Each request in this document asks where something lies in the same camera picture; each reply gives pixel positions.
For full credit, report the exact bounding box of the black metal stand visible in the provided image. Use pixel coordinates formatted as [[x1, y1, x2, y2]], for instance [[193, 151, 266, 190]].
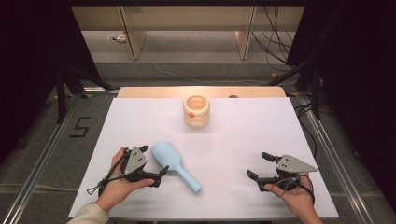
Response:
[[55, 64, 121, 125], [267, 57, 322, 121]]

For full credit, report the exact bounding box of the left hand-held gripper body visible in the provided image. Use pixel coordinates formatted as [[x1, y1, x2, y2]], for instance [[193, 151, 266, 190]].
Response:
[[120, 145, 154, 184]]

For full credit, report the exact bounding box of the person's left hand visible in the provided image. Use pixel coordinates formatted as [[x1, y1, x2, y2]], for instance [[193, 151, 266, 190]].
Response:
[[94, 147, 155, 213]]

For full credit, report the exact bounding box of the black curtain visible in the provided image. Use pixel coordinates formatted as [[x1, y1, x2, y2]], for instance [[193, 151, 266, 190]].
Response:
[[286, 0, 396, 203], [0, 0, 102, 162]]

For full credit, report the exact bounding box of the person's right hand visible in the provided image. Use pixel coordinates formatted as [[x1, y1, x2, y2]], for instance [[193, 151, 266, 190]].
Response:
[[263, 172, 323, 224]]

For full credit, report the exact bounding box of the beige wooden furniture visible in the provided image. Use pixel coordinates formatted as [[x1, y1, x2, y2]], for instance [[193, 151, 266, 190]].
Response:
[[70, 5, 306, 61]]

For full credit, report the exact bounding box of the metal floor rail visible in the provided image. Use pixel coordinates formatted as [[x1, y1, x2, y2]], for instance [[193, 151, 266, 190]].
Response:
[[0, 92, 82, 224], [292, 92, 376, 224]]

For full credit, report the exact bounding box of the round floor socket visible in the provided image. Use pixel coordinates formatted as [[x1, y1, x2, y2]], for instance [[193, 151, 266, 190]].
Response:
[[106, 31, 127, 46]]

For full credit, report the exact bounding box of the bundle of black cables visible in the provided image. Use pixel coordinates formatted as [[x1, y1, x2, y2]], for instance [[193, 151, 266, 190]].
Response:
[[251, 6, 297, 73]]

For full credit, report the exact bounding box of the white board sheet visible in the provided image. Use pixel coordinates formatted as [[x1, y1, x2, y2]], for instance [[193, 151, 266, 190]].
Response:
[[68, 97, 340, 219]]

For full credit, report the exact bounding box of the light blue hairbrush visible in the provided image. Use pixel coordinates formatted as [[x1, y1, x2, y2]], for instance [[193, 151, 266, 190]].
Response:
[[151, 141, 204, 195]]

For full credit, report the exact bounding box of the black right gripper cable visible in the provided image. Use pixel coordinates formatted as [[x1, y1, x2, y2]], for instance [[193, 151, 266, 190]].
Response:
[[270, 173, 316, 207]]

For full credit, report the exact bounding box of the black left gripper cord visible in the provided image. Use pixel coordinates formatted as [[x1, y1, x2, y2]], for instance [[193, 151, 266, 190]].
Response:
[[86, 155, 129, 197]]

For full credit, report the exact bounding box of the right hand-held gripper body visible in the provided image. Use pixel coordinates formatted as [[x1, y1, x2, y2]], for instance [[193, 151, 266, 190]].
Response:
[[275, 154, 318, 191]]

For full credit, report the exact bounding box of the light wooden table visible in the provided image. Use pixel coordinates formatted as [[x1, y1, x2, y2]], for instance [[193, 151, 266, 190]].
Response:
[[117, 86, 287, 99]]

